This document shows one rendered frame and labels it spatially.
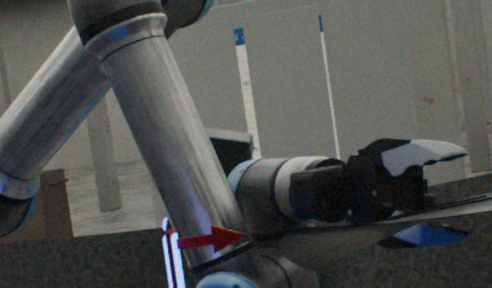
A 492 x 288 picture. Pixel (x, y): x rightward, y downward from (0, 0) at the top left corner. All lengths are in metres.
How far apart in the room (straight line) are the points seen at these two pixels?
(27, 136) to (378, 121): 5.73
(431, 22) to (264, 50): 2.23
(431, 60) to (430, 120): 0.34
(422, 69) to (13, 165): 4.00
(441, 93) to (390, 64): 1.79
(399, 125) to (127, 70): 5.91
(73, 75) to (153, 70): 0.22
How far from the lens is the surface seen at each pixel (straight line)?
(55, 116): 1.14
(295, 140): 6.92
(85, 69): 1.11
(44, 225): 7.44
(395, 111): 6.77
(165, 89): 0.92
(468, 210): 0.68
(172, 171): 0.91
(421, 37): 5.02
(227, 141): 1.29
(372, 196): 0.86
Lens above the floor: 1.29
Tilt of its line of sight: 3 degrees down
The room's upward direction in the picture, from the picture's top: 8 degrees counter-clockwise
